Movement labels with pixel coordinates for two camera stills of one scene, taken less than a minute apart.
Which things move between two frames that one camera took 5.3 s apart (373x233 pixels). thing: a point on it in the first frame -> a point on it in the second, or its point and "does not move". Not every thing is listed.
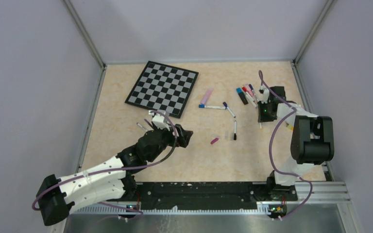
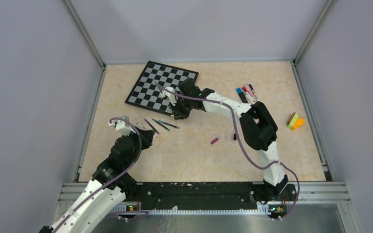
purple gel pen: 148,123 does not move
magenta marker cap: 214,141 does not move
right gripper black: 262,118 -> 178,115
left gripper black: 184,136 -> 146,136
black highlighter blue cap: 239,91 does not move
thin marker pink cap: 248,89 does not move
